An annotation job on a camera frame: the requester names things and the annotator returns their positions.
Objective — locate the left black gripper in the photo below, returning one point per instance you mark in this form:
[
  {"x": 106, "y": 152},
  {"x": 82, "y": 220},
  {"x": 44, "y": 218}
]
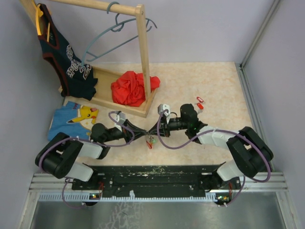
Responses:
[{"x": 127, "y": 133}]

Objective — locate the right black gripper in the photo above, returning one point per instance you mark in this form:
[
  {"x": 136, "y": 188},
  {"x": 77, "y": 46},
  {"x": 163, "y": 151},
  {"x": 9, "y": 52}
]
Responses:
[{"x": 164, "y": 129}]

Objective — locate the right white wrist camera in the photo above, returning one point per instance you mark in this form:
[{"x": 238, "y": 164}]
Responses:
[{"x": 164, "y": 109}]

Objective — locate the red tagged key near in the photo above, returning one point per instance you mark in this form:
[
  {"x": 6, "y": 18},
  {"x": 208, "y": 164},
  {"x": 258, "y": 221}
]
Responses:
[{"x": 199, "y": 106}]

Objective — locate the teal wire hanger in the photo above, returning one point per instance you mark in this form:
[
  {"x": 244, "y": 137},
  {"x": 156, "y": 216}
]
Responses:
[{"x": 129, "y": 24}]

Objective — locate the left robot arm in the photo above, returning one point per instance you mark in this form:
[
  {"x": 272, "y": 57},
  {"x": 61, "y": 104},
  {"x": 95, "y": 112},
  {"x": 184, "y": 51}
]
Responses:
[{"x": 58, "y": 157}]

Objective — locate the aluminium frame rail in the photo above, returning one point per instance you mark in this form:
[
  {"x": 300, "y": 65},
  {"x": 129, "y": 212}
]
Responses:
[{"x": 265, "y": 83}]

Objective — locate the yellow plastic hanger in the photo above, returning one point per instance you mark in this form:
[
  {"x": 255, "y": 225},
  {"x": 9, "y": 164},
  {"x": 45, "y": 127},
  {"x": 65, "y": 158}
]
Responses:
[{"x": 38, "y": 23}]

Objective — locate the blue pikachu shirt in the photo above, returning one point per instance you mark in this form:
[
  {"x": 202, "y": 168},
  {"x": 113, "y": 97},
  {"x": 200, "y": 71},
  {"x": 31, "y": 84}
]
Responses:
[{"x": 74, "y": 120}]

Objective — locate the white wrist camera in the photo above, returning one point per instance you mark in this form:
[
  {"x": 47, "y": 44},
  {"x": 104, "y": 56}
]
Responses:
[
  {"x": 120, "y": 118},
  {"x": 164, "y": 109}
]

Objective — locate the grey slotted cable duct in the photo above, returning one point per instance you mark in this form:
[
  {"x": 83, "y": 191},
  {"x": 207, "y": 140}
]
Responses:
[{"x": 88, "y": 197}]

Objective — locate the red handled metal key organizer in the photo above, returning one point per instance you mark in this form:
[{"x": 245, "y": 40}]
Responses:
[{"x": 149, "y": 142}]

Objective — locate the red crumpled shirt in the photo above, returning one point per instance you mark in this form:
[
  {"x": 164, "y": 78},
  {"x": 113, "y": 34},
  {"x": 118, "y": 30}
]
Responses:
[{"x": 129, "y": 89}]

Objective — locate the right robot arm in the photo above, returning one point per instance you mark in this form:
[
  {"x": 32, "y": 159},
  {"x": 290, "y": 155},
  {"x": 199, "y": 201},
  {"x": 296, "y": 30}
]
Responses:
[{"x": 250, "y": 153}]

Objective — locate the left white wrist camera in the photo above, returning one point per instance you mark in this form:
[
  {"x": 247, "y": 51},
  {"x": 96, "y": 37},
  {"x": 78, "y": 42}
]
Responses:
[{"x": 120, "y": 118}]

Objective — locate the red tagged key far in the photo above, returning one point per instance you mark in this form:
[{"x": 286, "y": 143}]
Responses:
[{"x": 200, "y": 100}]

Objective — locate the navy basketball jersey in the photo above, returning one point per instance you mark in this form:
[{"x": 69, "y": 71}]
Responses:
[{"x": 76, "y": 79}]

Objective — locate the red tagged key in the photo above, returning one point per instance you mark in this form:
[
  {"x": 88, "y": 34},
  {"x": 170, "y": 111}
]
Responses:
[
  {"x": 200, "y": 100},
  {"x": 199, "y": 106}
]

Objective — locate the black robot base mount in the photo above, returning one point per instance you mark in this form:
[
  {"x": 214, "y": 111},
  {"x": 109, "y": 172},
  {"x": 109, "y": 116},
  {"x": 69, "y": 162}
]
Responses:
[{"x": 152, "y": 181}]

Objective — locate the wooden clothes rack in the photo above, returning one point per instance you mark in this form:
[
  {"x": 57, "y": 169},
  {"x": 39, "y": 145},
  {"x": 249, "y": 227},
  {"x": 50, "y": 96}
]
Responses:
[{"x": 133, "y": 56}]

